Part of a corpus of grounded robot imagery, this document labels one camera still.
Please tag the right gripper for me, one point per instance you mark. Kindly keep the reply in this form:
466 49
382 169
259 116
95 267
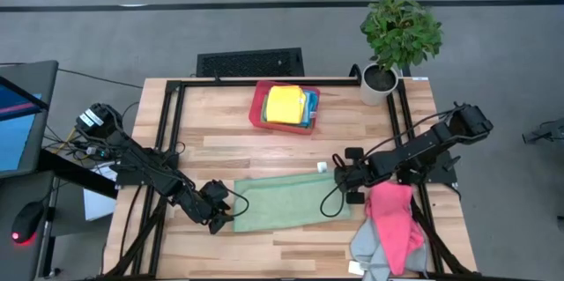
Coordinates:
357 175

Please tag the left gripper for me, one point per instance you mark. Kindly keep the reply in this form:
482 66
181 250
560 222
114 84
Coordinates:
211 201

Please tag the pink microfiber towel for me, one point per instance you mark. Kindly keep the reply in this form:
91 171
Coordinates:
392 228

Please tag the sage green microfiber towel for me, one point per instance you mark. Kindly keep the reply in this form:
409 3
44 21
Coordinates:
286 204

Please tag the yellow microfiber towel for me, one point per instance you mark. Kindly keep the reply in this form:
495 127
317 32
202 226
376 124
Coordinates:
285 105

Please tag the translucent pink plastic bin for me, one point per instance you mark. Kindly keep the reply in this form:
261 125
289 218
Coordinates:
255 109

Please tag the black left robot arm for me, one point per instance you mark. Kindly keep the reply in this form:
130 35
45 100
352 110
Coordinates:
145 166

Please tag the grey microfiber towel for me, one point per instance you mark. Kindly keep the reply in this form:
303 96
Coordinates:
368 250

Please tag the white plant pot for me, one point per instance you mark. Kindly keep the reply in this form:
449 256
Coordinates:
370 96

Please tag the white paper sheet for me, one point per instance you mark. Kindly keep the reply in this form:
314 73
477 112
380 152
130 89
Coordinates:
97 206

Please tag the green leafy plant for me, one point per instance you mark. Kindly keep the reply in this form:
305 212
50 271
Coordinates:
401 30

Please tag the black computer mouse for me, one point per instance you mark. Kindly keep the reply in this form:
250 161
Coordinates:
27 221

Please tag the black metal stand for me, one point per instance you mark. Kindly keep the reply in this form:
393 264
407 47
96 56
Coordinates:
551 133

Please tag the dark grey side desk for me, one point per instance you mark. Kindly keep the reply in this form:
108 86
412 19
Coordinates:
13 193

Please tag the laptop screen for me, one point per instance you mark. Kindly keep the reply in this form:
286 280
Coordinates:
17 140

